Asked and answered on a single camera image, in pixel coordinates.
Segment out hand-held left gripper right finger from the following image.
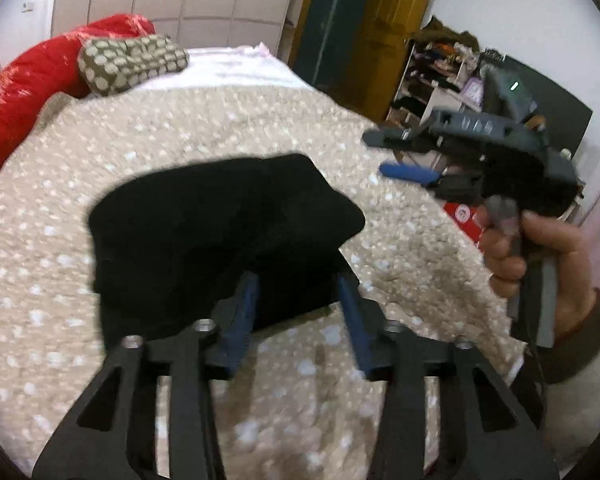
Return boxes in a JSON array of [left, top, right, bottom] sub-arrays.
[[336, 271, 561, 480]]

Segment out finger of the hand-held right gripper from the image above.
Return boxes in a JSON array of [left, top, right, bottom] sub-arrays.
[[378, 160, 446, 187], [362, 127, 442, 151]]

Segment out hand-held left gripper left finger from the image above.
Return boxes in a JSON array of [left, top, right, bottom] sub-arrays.
[[31, 270, 261, 480]]

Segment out black pants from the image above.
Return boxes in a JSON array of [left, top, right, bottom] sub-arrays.
[[87, 154, 366, 356]]

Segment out person's right forearm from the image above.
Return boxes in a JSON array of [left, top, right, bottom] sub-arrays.
[[510, 287, 600, 467]]

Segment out person's right hand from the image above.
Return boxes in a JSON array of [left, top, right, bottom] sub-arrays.
[[480, 210, 598, 341]]

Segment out cluttered white shelf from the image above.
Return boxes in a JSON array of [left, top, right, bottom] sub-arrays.
[[387, 17, 506, 126]]

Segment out red white box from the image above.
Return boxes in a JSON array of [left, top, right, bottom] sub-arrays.
[[444, 201, 490, 247]]

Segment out black television screen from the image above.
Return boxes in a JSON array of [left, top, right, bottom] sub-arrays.
[[495, 55, 593, 161]]

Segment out purple framed clock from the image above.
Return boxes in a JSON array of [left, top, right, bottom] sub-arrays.
[[461, 79, 485, 110]]

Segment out yellow wooden door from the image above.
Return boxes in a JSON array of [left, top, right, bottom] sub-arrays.
[[352, 0, 438, 121]]

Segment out dark green door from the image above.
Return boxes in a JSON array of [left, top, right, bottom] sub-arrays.
[[292, 0, 381, 91]]

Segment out beige spotted blanket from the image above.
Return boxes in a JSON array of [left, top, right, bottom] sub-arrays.
[[0, 82, 528, 478]]

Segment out green patterned pillow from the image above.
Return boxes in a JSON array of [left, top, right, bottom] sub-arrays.
[[77, 34, 190, 97]]

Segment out red floral quilt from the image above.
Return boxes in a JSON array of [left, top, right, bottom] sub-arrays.
[[0, 13, 156, 186]]

